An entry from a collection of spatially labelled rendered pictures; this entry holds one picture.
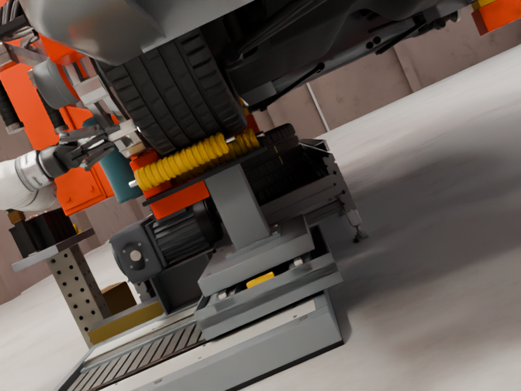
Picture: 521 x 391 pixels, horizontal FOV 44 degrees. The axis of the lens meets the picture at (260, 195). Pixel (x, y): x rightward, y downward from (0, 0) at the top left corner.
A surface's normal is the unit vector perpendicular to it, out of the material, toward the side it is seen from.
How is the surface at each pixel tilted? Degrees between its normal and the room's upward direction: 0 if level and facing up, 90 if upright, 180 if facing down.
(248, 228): 90
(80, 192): 90
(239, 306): 90
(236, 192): 90
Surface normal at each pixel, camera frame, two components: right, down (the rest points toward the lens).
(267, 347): -0.04, 0.09
